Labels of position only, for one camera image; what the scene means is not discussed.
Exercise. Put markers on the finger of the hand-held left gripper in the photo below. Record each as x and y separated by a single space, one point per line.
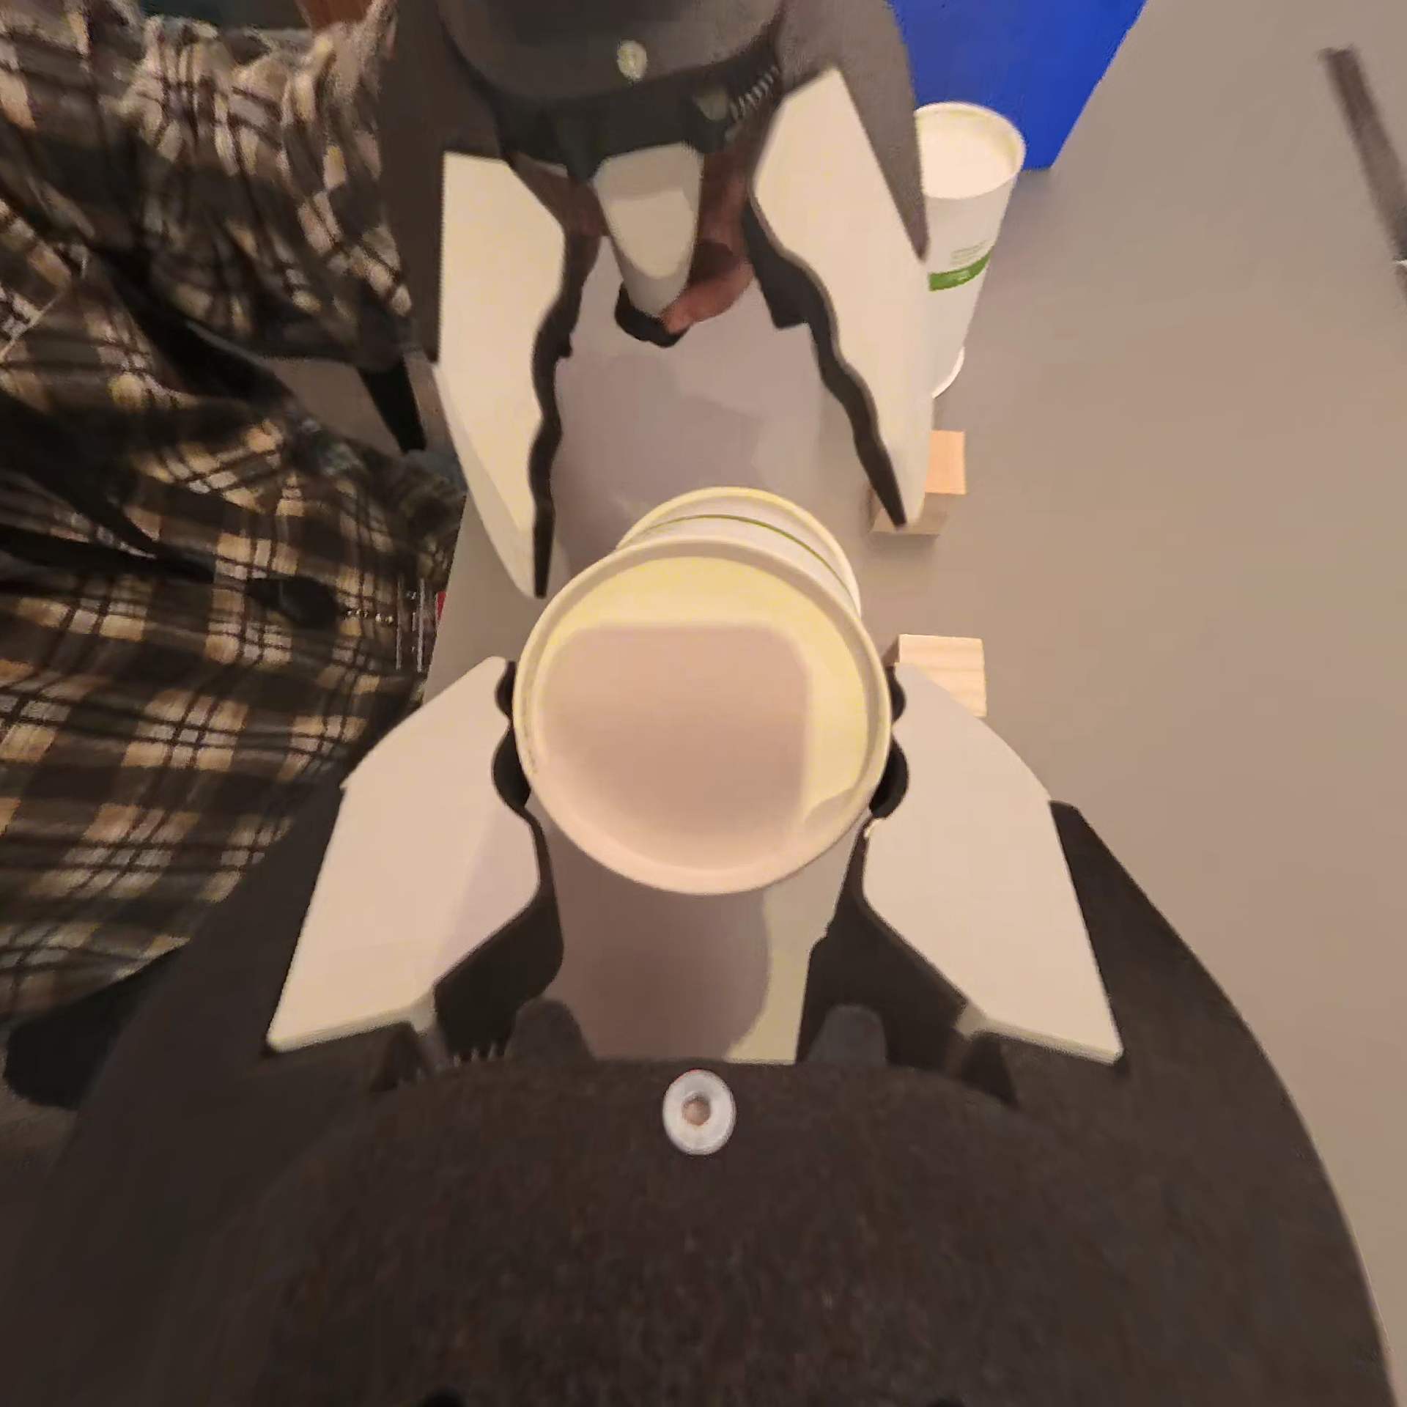
490 331
868 275

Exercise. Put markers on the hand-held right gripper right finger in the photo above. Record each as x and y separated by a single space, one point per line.
989 890

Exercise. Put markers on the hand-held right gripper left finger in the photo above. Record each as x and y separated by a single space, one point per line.
406 880

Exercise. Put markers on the white green-banded paper cup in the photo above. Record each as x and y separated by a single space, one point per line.
967 155
704 748

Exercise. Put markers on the wooden cube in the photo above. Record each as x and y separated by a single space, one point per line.
943 473
940 671

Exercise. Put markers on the blue plastic bin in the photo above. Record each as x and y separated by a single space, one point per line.
1044 67

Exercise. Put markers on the person's left forearm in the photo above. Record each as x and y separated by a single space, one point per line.
220 143

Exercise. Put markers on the person's left hand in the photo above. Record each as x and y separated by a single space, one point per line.
720 259

